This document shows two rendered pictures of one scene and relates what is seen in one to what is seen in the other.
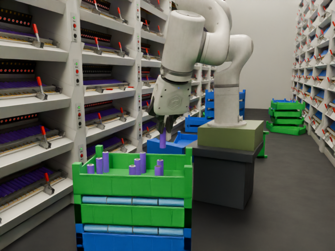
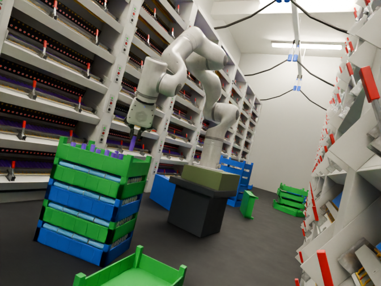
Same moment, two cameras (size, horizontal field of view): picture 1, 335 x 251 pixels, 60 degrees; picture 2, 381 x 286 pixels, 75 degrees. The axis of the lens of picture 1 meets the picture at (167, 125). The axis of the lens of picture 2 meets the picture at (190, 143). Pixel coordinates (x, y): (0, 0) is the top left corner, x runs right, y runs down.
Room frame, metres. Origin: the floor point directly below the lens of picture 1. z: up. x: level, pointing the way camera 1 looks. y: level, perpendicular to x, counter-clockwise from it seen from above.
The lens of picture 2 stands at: (-0.17, -0.37, 0.47)
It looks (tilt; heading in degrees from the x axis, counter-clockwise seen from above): 1 degrees up; 8
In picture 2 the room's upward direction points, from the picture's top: 14 degrees clockwise
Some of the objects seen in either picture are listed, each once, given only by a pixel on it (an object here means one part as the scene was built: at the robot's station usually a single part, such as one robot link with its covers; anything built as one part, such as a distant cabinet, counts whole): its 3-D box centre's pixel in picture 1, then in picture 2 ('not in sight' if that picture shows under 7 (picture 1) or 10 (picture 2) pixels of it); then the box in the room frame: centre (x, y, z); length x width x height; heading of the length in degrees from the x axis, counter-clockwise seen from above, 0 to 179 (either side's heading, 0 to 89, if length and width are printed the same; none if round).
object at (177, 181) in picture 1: (138, 168); (106, 156); (0.78, 0.08, 0.36); 0.30 x 0.20 x 0.08; 85
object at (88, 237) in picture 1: (139, 220); (96, 195); (0.78, 0.08, 0.20); 0.30 x 0.20 x 0.08; 85
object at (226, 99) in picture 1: (226, 105); (211, 154); (1.41, -0.29, 0.47); 0.19 x 0.19 x 0.18
